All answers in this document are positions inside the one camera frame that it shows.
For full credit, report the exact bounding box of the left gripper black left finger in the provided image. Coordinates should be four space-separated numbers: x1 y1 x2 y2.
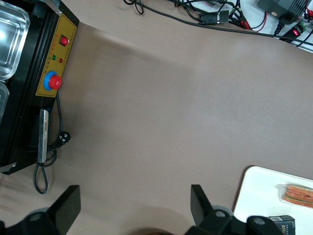
6 185 81 235

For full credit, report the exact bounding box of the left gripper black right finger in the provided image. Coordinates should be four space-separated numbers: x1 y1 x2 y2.
188 185 245 235

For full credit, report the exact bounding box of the triangular sandwich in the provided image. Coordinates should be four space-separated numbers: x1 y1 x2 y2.
277 183 313 209

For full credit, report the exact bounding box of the cream plastic serving tray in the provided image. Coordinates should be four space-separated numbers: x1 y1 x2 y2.
233 165 313 235

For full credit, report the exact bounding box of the steel food tray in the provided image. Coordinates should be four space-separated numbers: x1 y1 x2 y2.
0 0 31 81

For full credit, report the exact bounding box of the small black snack carton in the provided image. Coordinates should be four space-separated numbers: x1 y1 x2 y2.
266 214 297 235

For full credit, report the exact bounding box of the grey rounded food container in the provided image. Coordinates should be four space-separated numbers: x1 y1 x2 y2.
0 82 10 123

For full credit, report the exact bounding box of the red emergency stop button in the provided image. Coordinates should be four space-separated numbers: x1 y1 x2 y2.
43 70 63 92

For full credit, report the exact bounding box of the black machine with yellow panel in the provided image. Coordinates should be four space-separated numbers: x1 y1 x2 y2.
0 0 81 176

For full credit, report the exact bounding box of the module with red display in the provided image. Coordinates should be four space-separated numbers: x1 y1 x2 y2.
281 21 310 44

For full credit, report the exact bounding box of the black power plug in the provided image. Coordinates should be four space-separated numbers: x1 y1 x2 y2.
273 14 291 35

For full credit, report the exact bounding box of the black power supply box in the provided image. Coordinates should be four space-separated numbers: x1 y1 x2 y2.
256 0 308 20

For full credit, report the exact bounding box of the black machine power cable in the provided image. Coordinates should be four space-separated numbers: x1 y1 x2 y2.
33 93 72 195

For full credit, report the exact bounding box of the long black cable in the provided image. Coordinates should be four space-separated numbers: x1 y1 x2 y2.
123 0 313 46

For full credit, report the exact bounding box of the black cable connector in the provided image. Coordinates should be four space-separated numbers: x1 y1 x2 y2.
197 10 230 25

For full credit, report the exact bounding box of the red wire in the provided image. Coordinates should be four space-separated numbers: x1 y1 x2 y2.
238 11 268 32

